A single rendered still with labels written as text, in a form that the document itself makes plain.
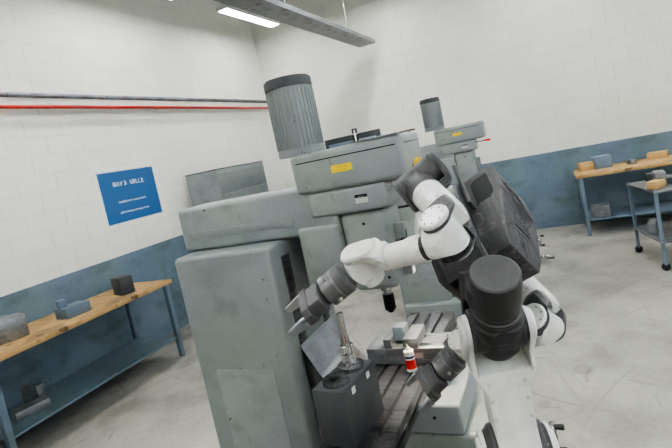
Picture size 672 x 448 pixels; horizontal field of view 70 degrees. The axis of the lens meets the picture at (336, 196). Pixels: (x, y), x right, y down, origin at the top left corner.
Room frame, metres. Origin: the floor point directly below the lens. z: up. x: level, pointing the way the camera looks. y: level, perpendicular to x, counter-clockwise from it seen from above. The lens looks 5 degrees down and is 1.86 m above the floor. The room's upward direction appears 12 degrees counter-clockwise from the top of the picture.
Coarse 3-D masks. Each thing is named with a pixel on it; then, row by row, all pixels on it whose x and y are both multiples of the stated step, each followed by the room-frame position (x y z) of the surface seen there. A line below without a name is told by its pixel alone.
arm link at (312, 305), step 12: (324, 276) 1.26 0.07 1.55; (312, 288) 1.30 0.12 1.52; (324, 288) 1.24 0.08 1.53; (336, 288) 1.24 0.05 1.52; (300, 300) 1.29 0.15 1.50; (312, 300) 1.25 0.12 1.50; (324, 300) 1.25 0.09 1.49; (336, 300) 1.25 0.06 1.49; (312, 312) 1.24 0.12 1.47; (324, 312) 1.25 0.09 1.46; (312, 324) 1.24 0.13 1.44
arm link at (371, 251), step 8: (368, 240) 1.23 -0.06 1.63; (376, 240) 1.22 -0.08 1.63; (352, 248) 1.25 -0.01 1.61; (360, 248) 1.23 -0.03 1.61; (368, 248) 1.20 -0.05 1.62; (376, 248) 1.20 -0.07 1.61; (384, 248) 1.20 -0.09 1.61; (344, 256) 1.25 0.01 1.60; (352, 256) 1.22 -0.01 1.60; (360, 256) 1.20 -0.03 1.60; (368, 256) 1.19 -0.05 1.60; (376, 256) 1.19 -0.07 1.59; (344, 264) 1.25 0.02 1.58; (352, 264) 1.23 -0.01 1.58; (376, 264) 1.20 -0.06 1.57; (384, 264) 1.19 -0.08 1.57
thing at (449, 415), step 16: (448, 384) 1.84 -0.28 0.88; (464, 384) 1.82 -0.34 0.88; (448, 400) 1.73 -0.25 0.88; (464, 400) 1.76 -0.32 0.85; (432, 416) 1.72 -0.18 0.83; (448, 416) 1.70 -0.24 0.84; (464, 416) 1.72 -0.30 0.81; (416, 432) 1.76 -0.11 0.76; (432, 432) 1.73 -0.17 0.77; (448, 432) 1.70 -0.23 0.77; (464, 432) 1.68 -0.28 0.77
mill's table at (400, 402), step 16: (416, 320) 2.41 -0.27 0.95; (432, 320) 2.33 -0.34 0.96; (448, 320) 2.29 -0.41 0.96; (384, 368) 1.94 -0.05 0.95; (400, 368) 1.92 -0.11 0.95; (384, 384) 1.79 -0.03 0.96; (400, 384) 1.77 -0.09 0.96; (416, 384) 1.74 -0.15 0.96; (384, 400) 1.67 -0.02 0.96; (400, 400) 1.65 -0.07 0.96; (416, 400) 1.68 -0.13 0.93; (384, 416) 1.57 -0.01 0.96; (400, 416) 1.55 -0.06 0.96; (416, 416) 1.65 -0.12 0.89; (368, 432) 1.50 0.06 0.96; (384, 432) 1.48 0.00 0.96; (400, 432) 1.50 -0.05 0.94
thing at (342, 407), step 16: (336, 368) 1.60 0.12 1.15; (352, 368) 1.55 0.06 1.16; (368, 368) 1.57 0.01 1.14; (320, 384) 1.51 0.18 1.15; (336, 384) 1.46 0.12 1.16; (352, 384) 1.47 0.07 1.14; (368, 384) 1.55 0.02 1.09; (320, 400) 1.47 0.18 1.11; (336, 400) 1.44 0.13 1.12; (352, 400) 1.46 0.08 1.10; (368, 400) 1.53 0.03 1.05; (320, 416) 1.48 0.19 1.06; (336, 416) 1.44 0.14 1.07; (352, 416) 1.44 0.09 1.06; (368, 416) 1.52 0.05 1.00; (336, 432) 1.45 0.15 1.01; (352, 432) 1.43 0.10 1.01
